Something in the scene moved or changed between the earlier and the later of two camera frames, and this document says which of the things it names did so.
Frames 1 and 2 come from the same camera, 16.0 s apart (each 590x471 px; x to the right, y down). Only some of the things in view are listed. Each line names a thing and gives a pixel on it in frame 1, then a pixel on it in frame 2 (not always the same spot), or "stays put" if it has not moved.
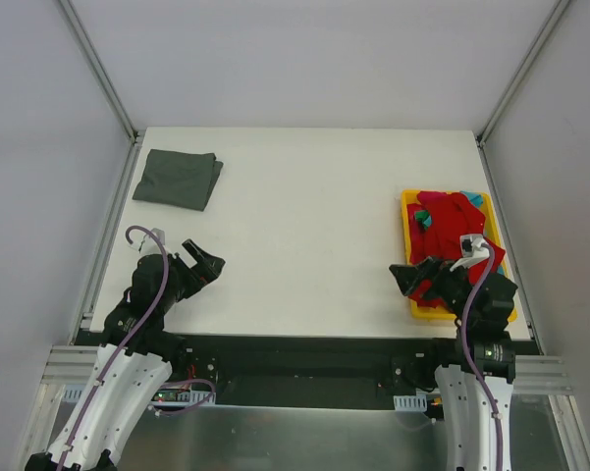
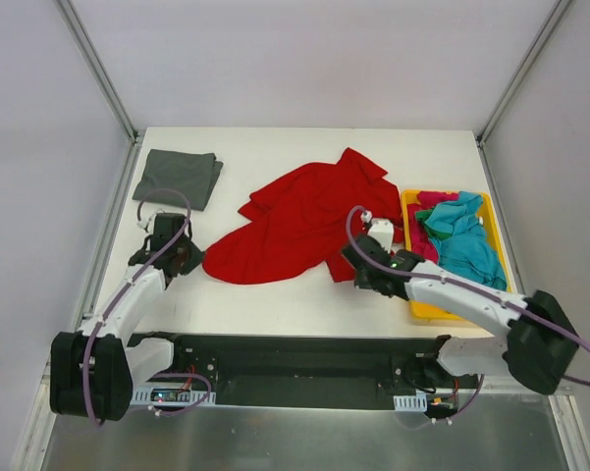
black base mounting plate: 318,369 stays put
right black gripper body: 427,277 → 365,261
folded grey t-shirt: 179,178 stays put
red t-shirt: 436,225 → 301,219
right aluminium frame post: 524,68 stays put
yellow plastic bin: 492,231 stays put
